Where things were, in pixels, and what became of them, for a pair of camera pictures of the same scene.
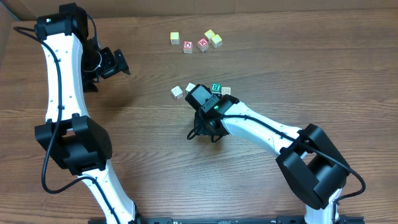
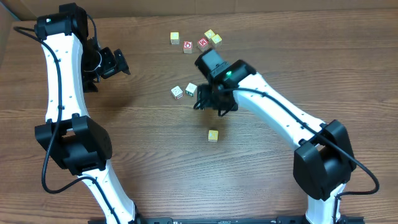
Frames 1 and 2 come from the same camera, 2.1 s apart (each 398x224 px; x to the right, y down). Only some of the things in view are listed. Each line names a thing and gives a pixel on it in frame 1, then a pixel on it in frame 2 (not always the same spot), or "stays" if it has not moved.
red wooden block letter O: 188,47 stays
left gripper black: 117,63 stays
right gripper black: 203,129 -> 205,97
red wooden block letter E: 203,44 stays
